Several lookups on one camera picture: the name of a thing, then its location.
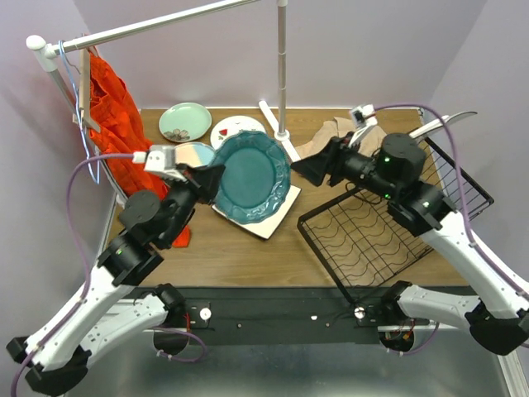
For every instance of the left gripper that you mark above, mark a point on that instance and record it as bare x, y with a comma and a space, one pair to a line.
209, 179

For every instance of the black mounting rail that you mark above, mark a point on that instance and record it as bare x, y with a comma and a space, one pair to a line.
236, 316

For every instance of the white clothes rack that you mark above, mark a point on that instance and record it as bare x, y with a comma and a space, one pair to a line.
46, 52

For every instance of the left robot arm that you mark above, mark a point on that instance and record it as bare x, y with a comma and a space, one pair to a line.
57, 357

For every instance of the black wire dish rack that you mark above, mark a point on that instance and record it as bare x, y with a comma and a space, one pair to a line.
361, 246

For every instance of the blue wire hanger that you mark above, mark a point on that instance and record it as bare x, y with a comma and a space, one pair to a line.
90, 149

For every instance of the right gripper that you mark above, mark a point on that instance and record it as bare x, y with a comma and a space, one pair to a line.
314, 167

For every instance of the large square green plate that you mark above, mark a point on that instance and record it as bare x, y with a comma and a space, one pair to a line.
265, 229

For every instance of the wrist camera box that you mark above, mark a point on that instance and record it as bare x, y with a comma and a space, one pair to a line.
365, 120
159, 160

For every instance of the teal round plate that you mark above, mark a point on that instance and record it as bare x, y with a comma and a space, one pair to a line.
256, 178

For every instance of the white blue rimmed plate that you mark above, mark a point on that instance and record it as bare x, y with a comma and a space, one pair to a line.
231, 126

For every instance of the wooden clip hanger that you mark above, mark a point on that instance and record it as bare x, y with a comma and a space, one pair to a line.
84, 89

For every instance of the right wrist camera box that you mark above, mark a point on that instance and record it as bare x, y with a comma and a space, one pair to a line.
365, 120

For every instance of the beige cloth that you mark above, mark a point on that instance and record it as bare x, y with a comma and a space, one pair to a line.
340, 126

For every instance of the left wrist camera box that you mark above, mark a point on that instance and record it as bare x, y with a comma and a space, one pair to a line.
159, 160

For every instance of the cream and teal plate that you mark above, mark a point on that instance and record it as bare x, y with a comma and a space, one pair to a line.
194, 154

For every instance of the orange garment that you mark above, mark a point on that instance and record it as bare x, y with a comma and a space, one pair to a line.
121, 129

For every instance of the green round plate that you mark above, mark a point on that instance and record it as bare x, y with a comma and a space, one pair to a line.
185, 122

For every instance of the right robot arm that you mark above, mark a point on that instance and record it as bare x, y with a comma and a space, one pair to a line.
496, 315

